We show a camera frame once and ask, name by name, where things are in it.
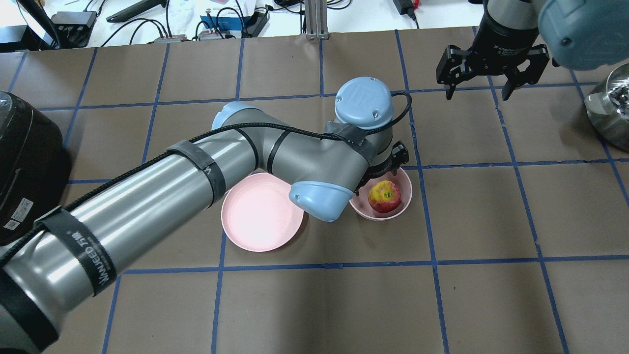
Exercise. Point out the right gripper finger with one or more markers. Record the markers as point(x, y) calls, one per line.
point(449, 90)
point(513, 82)

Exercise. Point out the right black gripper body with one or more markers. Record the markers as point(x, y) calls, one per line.
point(502, 35)

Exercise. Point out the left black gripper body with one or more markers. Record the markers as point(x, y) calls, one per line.
point(379, 171)

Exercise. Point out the red yellow apple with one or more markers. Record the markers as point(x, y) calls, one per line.
point(384, 197)

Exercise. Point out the pink bowl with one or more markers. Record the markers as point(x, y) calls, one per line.
point(360, 203)

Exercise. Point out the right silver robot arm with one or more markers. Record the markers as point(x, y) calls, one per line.
point(519, 38)

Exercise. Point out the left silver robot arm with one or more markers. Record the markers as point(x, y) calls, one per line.
point(77, 251)

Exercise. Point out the pink plate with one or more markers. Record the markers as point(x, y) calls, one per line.
point(257, 214)

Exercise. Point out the blue white box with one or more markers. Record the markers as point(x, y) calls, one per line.
point(230, 17)

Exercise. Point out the black tool bar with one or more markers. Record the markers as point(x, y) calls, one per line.
point(135, 10)

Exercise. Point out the dark rice cooker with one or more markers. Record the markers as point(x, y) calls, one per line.
point(30, 147)

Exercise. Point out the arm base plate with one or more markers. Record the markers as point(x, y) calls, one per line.
point(608, 107)

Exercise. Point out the aluminium frame post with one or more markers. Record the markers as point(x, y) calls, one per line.
point(316, 20)

